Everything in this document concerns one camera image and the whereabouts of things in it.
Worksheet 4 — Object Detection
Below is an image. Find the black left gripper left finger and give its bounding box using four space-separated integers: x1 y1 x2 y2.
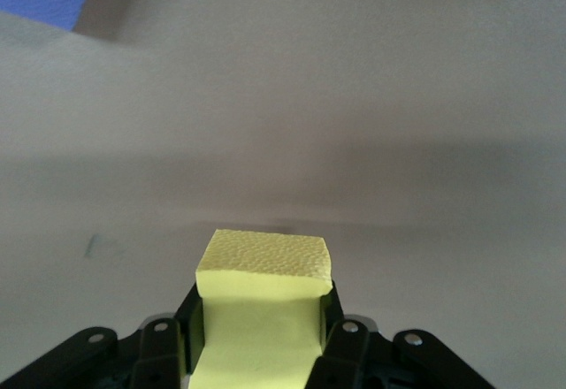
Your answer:
0 282 209 389

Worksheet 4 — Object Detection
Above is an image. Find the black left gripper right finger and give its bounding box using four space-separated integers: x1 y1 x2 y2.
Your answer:
307 282 492 389

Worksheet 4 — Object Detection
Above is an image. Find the yellow foam cube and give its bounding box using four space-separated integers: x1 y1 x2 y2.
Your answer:
188 228 333 389

